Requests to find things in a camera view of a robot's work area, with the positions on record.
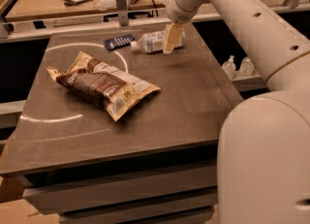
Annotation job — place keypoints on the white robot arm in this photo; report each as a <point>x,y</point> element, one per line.
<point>263,161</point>

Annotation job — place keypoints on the right clear sanitizer bottle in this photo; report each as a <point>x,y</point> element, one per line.
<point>246,67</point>

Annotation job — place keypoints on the clear plastic bottle white cap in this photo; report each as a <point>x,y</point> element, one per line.
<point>154,42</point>

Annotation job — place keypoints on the blue snack packet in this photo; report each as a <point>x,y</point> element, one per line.
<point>118,42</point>

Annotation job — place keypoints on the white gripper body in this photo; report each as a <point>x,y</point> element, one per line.
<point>178,12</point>

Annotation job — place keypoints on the clear sanitizer bottle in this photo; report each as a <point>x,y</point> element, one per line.
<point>229,67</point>
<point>246,67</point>

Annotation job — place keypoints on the grey drawer cabinet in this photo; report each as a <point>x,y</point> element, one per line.
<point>155,165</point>

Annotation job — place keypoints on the left clear sanitizer bottle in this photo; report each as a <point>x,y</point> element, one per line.
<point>229,67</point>

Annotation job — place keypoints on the brown chip bag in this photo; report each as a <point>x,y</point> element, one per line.
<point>103,85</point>

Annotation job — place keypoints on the grey metal post left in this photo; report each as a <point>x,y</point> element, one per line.
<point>122,12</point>

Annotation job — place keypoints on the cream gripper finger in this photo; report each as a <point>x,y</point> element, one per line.
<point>171,38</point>

